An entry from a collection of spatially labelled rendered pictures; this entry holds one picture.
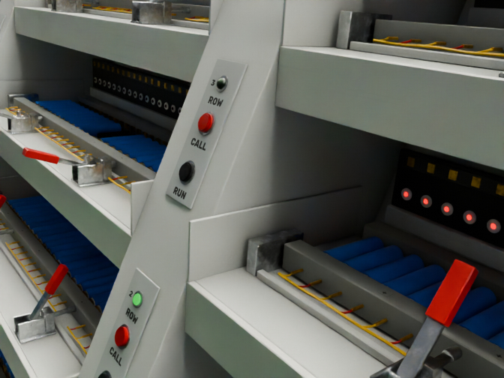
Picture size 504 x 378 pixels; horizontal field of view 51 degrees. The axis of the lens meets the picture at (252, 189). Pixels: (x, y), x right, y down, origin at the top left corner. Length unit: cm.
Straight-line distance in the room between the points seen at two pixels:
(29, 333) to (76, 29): 39
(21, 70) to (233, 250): 71
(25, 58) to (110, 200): 52
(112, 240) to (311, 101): 25
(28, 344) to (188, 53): 37
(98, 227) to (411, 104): 35
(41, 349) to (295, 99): 42
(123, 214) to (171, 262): 12
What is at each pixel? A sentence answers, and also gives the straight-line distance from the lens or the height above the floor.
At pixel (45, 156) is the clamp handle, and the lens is 60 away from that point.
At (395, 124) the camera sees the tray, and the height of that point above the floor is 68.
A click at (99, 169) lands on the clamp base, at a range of 62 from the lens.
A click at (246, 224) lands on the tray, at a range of 42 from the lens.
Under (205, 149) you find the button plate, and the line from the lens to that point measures 43.
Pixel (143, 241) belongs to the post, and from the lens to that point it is 47.
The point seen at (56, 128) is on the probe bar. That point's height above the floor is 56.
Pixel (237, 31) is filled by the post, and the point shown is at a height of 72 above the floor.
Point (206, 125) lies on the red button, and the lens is 43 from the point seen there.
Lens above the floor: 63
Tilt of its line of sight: 4 degrees down
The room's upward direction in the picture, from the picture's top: 22 degrees clockwise
